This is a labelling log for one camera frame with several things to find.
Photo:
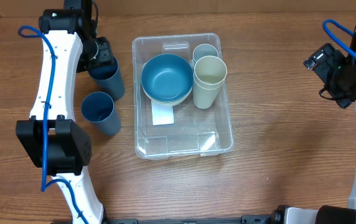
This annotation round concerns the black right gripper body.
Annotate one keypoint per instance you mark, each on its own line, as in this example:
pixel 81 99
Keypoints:
pixel 327 66

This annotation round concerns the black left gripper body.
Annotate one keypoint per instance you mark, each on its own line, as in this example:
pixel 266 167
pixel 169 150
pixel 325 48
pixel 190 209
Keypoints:
pixel 98 52

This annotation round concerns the tall blue cup back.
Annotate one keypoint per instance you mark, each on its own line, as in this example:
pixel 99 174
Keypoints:
pixel 109 79

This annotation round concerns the tall blue cup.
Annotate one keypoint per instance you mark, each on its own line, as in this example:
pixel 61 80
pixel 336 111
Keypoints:
pixel 99 109
pixel 109 79

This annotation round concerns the tall blue cup front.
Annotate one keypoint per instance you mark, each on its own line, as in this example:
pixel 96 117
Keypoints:
pixel 99 109

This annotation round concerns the cream bowl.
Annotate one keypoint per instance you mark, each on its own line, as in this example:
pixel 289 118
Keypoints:
pixel 170 103

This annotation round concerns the teal blue bowl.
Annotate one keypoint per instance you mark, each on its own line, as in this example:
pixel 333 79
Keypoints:
pixel 167 78

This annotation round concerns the small grey cup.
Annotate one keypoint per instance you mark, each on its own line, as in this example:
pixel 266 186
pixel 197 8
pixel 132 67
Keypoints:
pixel 203 50

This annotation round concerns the tall cream cup front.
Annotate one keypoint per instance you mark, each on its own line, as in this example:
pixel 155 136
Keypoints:
pixel 210 72

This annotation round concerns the tall cream cup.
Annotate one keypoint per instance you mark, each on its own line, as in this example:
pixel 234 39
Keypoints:
pixel 204 94
pixel 210 72

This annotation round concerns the tall cream cup back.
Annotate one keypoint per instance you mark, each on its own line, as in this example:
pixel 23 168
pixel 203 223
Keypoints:
pixel 204 94

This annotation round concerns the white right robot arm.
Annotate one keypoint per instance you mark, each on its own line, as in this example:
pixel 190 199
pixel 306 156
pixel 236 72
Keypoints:
pixel 346 39

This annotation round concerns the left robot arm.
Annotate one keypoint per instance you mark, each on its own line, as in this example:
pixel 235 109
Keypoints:
pixel 53 140

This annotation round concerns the white label in bin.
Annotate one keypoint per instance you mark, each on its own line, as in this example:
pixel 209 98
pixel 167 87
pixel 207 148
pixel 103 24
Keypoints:
pixel 162 114

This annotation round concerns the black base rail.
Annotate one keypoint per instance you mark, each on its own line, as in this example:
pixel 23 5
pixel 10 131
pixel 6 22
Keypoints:
pixel 190 220

